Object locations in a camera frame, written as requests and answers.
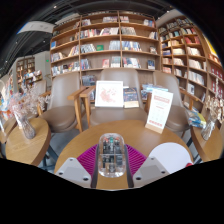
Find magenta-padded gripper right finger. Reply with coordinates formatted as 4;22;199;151
123;143;171;190

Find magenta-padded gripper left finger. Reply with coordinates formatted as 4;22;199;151
54;143;101;190

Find transparent computer mouse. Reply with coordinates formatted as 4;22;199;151
97;133;127;178

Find white mouse pad red rest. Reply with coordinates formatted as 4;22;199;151
148;142;194;175

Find round wooden side table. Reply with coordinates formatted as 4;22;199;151
4;117;53;167
189;123;224;163

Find beige armchair wooden arms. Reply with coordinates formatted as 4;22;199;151
146;69;204;134
36;71;88;134
79;68;151;128

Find glass vase pink dried flowers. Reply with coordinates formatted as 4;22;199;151
8;83;51;140

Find white table sign red print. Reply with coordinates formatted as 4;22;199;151
144;88;174;135

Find stack of colourful books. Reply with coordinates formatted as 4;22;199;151
186;109;208;129

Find glass vase pale dried flowers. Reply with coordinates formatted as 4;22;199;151
200;78;224;142

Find small white card sign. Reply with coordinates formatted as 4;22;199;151
13;113;24;130

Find dark cover book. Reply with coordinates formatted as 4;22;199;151
123;87;140;109

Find light blue book stack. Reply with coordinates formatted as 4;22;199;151
140;83;169;100

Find white framed red print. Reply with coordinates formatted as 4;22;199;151
94;80;125;109

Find distant small bookshelf unit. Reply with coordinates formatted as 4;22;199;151
14;55;44;88

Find wide wooden bookshelf unit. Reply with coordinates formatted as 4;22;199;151
49;10;160;88

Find white hanging ceiling sign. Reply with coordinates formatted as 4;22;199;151
18;20;56;34

